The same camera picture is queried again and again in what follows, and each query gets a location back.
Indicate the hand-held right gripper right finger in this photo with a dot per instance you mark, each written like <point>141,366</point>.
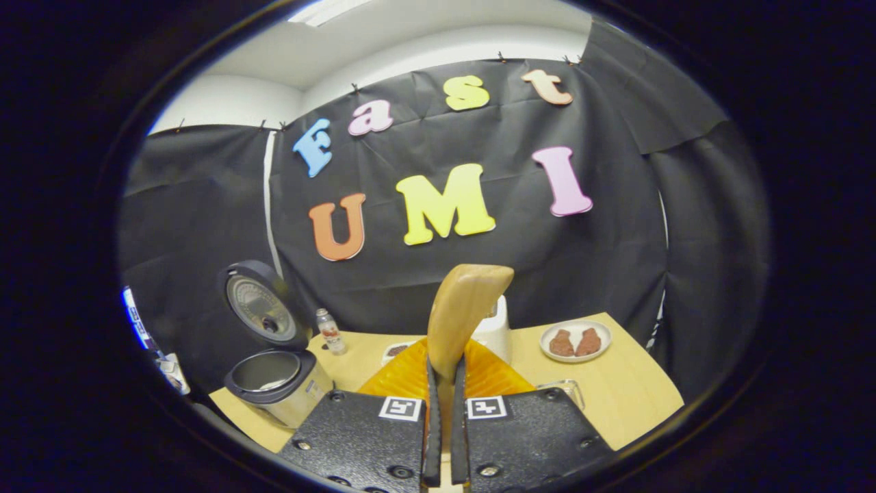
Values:
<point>458,438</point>

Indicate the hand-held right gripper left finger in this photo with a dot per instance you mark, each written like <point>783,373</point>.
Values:
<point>432,438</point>

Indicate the wooden spoon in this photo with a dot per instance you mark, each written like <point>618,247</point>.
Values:
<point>465,301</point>

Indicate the black silver rice cooker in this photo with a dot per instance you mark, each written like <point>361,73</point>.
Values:
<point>274,380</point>

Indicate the white divided side dish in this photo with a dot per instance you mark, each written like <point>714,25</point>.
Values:
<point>395,350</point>

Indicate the white toaster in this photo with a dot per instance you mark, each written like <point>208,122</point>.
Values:
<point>498,329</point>

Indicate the brown meat piece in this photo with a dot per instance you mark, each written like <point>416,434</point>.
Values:
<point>561,344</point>
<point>589,342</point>

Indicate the white round plate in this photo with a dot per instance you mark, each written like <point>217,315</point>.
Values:
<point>575,358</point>

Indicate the small clear bottle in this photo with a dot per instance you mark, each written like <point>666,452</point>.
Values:
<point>331,333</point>

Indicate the black backdrop cloth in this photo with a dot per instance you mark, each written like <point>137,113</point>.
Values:
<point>479,267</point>

